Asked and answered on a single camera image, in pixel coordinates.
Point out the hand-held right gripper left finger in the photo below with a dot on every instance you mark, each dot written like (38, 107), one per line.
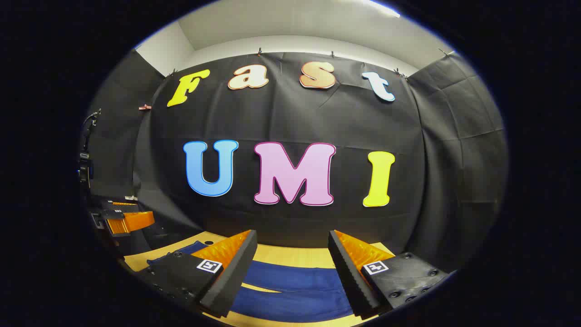
(236, 272)

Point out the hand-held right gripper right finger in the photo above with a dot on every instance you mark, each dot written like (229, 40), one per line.
(349, 272)

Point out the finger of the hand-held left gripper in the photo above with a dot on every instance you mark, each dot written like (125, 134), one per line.
(131, 221)
(119, 206)

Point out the blue denim jeans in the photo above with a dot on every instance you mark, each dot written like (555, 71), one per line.
(290, 284)

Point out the black clamp stand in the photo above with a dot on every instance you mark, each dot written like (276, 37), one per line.
(85, 159)

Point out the small red clip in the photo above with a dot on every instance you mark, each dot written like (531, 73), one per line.
(145, 107)

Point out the black backdrop cloth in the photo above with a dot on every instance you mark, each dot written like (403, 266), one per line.
(349, 118)

